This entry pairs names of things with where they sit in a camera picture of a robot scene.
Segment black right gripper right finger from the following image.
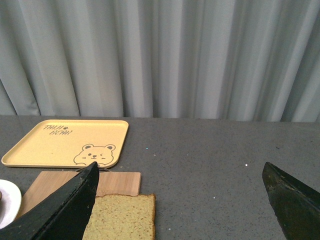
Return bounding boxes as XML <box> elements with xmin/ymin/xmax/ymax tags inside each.
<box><xmin>262</xmin><ymin>162</ymin><xmax>320</xmax><ymax>240</ymax></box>

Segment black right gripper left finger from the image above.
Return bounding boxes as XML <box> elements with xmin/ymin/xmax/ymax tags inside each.
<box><xmin>0</xmin><ymin>162</ymin><xmax>100</xmax><ymax>240</ymax></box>

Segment bread slice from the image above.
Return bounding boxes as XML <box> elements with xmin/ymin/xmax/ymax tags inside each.
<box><xmin>83</xmin><ymin>194</ymin><xmax>156</xmax><ymax>240</ymax></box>

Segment white round plate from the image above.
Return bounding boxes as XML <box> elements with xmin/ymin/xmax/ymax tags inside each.
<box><xmin>0</xmin><ymin>179</ymin><xmax>22</xmax><ymax>229</ymax></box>

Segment wooden cutting board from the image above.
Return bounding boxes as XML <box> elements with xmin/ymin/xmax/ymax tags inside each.
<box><xmin>17</xmin><ymin>171</ymin><xmax>141</xmax><ymax>218</ymax></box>

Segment yellow bear tray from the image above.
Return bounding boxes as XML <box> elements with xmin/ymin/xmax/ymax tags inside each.
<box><xmin>1</xmin><ymin>119</ymin><xmax>129</xmax><ymax>168</ymax></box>

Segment grey curtain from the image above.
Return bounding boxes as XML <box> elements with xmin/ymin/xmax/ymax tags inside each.
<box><xmin>0</xmin><ymin>0</ymin><xmax>320</xmax><ymax>122</ymax></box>

